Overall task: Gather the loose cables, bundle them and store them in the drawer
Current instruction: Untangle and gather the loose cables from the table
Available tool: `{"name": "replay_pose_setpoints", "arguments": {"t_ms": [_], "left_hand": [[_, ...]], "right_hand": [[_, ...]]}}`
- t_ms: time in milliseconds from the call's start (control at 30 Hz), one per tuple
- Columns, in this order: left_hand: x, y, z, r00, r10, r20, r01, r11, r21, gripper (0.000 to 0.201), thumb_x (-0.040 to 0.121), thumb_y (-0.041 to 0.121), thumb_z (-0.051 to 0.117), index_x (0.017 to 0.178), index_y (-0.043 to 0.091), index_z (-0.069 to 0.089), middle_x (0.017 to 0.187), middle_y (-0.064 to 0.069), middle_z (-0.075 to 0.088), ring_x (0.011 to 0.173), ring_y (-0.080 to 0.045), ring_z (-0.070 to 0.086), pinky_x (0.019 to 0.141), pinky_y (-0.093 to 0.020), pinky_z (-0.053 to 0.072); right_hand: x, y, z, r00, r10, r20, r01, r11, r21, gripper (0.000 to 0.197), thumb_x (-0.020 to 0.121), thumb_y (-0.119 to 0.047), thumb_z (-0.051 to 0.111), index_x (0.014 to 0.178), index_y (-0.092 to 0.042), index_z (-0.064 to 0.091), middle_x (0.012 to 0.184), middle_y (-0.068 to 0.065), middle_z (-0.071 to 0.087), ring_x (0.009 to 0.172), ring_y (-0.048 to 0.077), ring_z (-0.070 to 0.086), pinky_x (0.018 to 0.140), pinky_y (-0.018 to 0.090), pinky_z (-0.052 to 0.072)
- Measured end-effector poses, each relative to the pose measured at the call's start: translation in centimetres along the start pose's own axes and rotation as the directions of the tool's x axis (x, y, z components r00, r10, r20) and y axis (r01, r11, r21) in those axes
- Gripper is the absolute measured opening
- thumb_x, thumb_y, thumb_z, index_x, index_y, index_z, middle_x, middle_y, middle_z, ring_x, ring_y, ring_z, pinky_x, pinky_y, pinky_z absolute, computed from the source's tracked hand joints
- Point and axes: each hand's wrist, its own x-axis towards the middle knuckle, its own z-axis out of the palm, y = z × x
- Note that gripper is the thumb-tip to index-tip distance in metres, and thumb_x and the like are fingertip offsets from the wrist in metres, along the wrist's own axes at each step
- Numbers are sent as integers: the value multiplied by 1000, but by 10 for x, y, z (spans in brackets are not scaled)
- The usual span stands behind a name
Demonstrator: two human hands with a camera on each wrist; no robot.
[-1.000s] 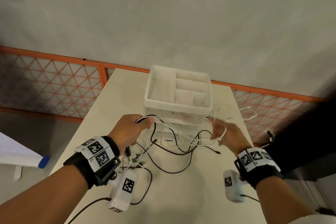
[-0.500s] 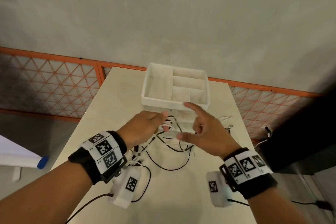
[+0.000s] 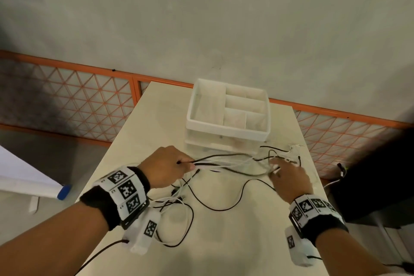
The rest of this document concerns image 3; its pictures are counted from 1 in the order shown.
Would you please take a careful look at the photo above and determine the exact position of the person's left hand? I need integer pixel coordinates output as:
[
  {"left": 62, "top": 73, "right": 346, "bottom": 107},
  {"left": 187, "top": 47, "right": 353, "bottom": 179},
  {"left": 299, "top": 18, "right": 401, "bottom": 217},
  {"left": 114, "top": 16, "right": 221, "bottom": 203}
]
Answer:
[{"left": 137, "top": 146, "right": 196, "bottom": 189}]

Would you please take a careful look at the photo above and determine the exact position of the person's right hand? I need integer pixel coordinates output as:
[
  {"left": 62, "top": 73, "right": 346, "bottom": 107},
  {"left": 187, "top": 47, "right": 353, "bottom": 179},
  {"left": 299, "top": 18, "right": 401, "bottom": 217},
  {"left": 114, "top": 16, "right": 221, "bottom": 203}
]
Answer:
[{"left": 269, "top": 159, "right": 314, "bottom": 205}]

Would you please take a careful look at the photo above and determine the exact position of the bundle of white cables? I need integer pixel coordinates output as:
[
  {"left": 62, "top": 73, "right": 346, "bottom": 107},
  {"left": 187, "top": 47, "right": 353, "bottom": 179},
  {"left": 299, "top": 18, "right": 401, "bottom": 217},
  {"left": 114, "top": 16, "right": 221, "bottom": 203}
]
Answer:
[{"left": 152, "top": 145, "right": 303, "bottom": 205}]

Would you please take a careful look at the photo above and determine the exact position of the thin black cable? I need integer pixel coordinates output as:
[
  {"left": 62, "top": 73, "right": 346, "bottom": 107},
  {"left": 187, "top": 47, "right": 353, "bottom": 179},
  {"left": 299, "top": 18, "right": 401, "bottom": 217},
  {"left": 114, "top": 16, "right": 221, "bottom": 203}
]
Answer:
[{"left": 177, "top": 146, "right": 302, "bottom": 177}]

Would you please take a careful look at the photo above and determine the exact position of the person's right forearm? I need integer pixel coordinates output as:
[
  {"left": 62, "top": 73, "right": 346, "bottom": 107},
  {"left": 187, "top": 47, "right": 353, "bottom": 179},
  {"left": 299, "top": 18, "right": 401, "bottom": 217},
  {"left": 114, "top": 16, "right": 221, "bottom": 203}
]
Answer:
[{"left": 314, "top": 228, "right": 397, "bottom": 276}]

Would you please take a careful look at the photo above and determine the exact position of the person's left forearm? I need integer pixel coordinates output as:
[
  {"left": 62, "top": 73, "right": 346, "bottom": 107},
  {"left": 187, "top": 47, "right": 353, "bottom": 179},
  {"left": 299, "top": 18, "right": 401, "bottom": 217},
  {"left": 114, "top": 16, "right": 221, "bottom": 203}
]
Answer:
[{"left": 0, "top": 201, "right": 110, "bottom": 276}]

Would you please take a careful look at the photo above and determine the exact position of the white marker-tag right wrist tracker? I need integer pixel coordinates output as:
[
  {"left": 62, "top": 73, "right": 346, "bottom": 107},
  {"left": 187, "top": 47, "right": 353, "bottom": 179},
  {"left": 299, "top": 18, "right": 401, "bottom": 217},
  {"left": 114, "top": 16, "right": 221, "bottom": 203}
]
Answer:
[{"left": 289, "top": 194, "right": 344, "bottom": 230}]

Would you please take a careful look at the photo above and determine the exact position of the white marker-tag wrist tracker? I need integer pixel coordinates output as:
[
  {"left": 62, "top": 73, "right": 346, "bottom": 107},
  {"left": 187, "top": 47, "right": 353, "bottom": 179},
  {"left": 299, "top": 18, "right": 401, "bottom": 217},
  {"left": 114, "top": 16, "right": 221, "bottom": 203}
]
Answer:
[
  {"left": 91, "top": 166, "right": 150, "bottom": 230},
  {"left": 289, "top": 194, "right": 344, "bottom": 230}
]

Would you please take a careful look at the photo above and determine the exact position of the white compartment organizer box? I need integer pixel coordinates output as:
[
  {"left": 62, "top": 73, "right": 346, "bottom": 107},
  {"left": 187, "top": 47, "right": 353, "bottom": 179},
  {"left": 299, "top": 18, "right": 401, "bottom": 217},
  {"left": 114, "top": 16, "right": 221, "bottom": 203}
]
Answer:
[{"left": 185, "top": 78, "right": 271, "bottom": 156}]

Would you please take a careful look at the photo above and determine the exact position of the white marker-tag left wrist tracker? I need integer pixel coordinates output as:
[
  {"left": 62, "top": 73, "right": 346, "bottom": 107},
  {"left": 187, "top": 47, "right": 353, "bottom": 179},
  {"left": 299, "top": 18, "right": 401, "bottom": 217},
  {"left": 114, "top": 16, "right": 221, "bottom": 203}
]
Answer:
[{"left": 91, "top": 166, "right": 150, "bottom": 230}]

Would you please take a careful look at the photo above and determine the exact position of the black right wristband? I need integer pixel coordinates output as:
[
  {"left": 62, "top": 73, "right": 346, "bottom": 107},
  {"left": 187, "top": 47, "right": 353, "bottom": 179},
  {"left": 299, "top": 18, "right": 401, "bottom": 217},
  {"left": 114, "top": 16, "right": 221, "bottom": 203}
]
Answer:
[{"left": 301, "top": 214, "right": 349, "bottom": 248}]

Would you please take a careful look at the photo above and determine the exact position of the black wristband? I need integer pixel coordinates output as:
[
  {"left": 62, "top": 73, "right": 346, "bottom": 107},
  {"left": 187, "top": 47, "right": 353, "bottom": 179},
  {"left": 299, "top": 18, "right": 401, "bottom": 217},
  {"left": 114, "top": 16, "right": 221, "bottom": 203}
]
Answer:
[
  {"left": 301, "top": 214, "right": 349, "bottom": 248},
  {"left": 80, "top": 166, "right": 151, "bottom": 232}
]

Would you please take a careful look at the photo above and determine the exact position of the black left wristband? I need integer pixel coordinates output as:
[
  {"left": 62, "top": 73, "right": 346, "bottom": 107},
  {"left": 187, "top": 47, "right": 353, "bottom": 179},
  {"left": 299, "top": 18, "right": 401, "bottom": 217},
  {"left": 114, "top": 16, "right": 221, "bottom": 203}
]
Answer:
[{"left": 80, "top": 166, "right": 151, "bottom": 232}]

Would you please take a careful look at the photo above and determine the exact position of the large black object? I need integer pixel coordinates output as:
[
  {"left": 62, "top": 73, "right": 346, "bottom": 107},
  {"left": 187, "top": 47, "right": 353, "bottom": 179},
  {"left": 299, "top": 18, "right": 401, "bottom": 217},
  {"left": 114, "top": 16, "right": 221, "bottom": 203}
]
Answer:
[{"left": 329, "top": 129, "right": 414, "bottom": 229}]

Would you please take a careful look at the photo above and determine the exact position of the orange mesh fence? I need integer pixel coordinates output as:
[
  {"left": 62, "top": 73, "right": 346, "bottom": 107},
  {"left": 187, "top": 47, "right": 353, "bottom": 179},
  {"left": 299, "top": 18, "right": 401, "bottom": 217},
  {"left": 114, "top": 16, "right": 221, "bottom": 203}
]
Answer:
[{"left": 0, "top": 50, "right": 414, "bottom": 180}]

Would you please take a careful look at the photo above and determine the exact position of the white board with blue cap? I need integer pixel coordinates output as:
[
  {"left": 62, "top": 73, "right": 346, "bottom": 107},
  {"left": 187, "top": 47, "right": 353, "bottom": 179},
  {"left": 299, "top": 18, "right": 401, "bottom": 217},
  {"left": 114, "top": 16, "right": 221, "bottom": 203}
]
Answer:
[{"left": 0, "top": 145, "right": 72, "bottom": 214}]

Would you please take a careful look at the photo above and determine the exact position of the long looped black cable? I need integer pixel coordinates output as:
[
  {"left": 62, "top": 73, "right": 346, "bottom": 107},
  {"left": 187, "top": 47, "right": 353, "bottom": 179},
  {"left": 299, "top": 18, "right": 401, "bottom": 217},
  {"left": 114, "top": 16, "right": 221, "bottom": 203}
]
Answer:
[{"left": 155, "top": 169, "right": 276, "bottom": 248}]

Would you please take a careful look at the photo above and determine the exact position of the white cable with black plug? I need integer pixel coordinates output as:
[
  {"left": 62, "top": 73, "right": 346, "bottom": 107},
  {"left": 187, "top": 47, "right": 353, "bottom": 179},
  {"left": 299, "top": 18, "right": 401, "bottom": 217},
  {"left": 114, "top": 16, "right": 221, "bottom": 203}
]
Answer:
[{"left": 323, "top": 163, "right": 347, "bottom": 189}]

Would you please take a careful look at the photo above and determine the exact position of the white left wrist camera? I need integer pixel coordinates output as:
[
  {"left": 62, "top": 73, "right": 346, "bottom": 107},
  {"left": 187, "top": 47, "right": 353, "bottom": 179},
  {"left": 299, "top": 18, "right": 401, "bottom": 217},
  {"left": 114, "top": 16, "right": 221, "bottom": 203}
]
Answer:
[{"left": 122, "top": 209, "right": 162, "bottom": 256}]

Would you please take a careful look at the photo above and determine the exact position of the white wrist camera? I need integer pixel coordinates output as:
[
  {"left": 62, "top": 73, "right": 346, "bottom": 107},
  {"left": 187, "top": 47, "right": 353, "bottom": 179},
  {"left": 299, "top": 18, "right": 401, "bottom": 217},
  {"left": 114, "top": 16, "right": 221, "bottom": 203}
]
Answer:
[
  {"left": 122, "top": 209, "right": 162, "bottom": 256},
  {"left": 284, "top": 225, "right": 320, "bottom": 267}
]

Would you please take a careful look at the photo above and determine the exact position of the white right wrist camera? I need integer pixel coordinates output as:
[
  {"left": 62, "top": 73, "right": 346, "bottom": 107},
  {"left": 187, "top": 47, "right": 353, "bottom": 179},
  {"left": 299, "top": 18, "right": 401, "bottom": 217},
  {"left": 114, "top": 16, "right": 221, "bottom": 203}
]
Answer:
[{"left": 284, "top": 225, "right": 320, "bottom": 267}]

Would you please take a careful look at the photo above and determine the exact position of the black left wrist camera cable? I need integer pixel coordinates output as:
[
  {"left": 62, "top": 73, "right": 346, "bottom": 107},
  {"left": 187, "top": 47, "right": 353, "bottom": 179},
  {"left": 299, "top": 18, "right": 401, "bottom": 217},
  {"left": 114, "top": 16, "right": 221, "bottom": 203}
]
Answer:
[{"left": 75, "top": 239, "right": 130, "bottom": 276}]

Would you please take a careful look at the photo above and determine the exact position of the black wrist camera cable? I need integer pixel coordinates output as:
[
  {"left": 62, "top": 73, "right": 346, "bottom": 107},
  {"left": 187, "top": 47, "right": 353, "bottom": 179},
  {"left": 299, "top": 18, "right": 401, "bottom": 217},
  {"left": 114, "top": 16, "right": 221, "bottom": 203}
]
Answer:
[
  {"left": 307, "top": 254, "right": 414, "bottom": 274},
  {"left": 75, "top": 239, "right": 130, "bottom": 276}
]

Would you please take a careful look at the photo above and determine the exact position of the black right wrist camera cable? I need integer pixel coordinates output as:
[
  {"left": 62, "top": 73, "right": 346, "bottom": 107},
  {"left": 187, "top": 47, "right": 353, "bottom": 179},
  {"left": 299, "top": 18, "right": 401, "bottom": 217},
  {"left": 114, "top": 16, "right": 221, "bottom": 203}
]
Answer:
[{"left": 307, "top": 254, "right": 414, "bottom": 274}]

